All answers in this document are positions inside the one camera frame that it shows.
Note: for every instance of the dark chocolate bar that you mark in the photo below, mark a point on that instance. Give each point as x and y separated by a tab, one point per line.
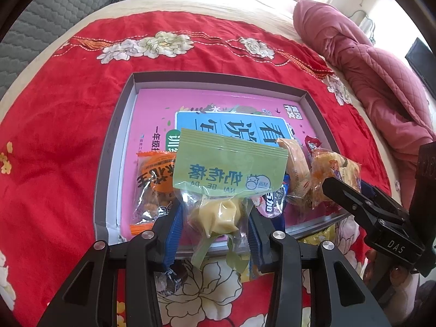
173	279

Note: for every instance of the pink book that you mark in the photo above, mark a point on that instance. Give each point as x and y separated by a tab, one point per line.
153	109

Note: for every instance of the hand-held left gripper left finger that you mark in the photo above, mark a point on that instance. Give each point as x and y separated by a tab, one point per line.
173	224

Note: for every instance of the green label snack packet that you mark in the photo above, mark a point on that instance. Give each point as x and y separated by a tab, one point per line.
221	170

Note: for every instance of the yellow panda snack packet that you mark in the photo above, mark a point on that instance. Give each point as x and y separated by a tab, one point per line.
322	235

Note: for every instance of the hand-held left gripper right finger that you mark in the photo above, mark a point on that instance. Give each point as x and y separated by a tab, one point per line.
255	235

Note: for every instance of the red floral blanket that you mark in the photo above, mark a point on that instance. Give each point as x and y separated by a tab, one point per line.
61	126

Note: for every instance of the orange snack packet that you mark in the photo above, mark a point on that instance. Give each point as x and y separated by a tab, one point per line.
155	177

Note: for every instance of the beige bed sheet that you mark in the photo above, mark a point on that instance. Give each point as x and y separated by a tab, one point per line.
221	0

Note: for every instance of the red panda snack packet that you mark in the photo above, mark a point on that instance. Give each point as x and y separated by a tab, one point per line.
311	143

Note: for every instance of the black screen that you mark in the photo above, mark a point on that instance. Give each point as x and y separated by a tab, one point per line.
422	61

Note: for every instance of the pink quilt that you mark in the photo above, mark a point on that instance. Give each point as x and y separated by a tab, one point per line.
368	75

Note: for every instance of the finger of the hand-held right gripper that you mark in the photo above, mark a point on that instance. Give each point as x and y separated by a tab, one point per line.
347	199
388	205

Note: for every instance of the pink oreo packet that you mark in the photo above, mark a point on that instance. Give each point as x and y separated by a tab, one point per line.
270	206

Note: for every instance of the clear cracker packet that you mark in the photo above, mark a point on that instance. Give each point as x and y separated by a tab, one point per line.
327	167

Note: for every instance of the grey quilted sofa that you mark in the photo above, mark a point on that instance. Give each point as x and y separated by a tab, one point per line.
51	3

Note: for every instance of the grey cardboard box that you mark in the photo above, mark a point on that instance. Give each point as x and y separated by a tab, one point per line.
115	150

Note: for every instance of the yellow cake packet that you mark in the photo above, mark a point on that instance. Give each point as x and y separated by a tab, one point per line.
296	170

